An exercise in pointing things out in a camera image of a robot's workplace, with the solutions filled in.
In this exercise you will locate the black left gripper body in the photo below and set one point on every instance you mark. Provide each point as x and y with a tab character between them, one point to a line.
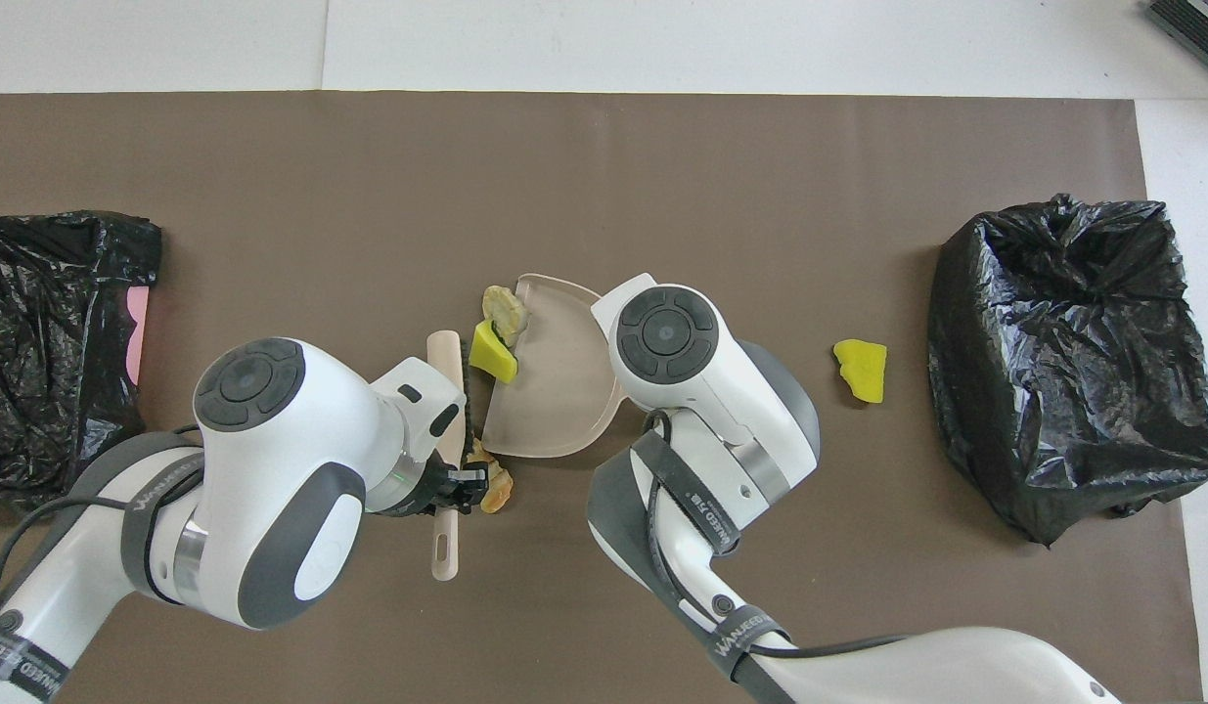
423	494

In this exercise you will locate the brown oval nugget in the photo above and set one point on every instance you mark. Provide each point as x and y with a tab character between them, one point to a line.
498	494

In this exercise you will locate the beige hand brush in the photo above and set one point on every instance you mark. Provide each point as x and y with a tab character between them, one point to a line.
445	557

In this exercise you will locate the pale pink plastic dustpan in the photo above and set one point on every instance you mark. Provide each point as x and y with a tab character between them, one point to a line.
555	391

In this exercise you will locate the yellow sponge with green pad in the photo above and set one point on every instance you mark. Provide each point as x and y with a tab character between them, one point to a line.
491	354

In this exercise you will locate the yellow sponge piece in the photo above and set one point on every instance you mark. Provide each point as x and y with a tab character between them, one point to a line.
863	372

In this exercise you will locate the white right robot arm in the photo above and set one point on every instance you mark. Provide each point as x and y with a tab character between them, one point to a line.
682	372

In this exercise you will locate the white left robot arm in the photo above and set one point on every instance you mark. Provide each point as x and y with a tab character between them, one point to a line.
271	469

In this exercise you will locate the right black trash bag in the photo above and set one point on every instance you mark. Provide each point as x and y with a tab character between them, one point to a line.
36	323

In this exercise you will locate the black trash bag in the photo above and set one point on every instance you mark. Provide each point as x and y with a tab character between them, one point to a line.
36	323
1053	391

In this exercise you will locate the left black trash bag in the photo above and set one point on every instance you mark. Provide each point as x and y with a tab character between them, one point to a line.
1053	391

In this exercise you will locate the brown table mat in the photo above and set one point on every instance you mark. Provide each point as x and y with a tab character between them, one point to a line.
604	156

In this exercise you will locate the dark ribbed flat object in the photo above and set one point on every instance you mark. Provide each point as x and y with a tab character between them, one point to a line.
1200	24

